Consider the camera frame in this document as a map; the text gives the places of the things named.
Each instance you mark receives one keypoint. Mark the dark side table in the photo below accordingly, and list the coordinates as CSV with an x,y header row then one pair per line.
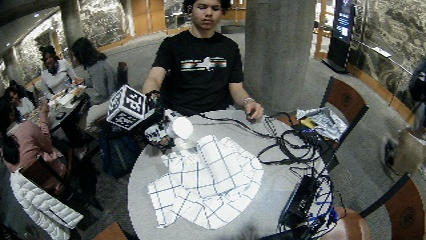
x,y
61,103

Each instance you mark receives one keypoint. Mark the silver foil bag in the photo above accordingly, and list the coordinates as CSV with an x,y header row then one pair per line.
x,y
328,123

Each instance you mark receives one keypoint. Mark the black display kiosk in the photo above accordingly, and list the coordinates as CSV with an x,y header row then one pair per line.
x,y
342,36

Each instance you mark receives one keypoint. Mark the white marker cube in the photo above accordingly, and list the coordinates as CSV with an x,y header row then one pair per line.
x,y
128,107

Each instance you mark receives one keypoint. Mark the dark blue bag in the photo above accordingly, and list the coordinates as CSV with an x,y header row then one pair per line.
x,y
119,153

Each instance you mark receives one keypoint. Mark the dark wooden chair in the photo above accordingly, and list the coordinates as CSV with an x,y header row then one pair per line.
x,y
121,74

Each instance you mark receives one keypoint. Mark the black electronics box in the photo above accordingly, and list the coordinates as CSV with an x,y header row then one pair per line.
x,y
300,200

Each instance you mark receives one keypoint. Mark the brown wooden chair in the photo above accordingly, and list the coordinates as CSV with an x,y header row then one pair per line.
x,y
346,100
406,210

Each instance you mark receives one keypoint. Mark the round wooden stool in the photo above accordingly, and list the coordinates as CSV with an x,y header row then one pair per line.
x,y
348,225

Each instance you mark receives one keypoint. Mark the grey concrete pillar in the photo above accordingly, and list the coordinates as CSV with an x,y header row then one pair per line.
x,y
277,53

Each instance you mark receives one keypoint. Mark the the person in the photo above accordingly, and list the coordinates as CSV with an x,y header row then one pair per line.
x,y
200,83

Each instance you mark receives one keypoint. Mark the white checked cloth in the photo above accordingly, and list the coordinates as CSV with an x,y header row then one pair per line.
x,y
208,186

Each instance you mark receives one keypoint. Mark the yellow small packet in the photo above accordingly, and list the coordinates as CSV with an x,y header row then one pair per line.
x,y
309,123

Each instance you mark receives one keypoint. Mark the white puffy jacket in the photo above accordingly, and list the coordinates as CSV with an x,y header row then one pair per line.
x,y
42,208

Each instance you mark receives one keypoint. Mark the white cup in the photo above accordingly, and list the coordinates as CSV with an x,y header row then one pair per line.
x,y
183,128

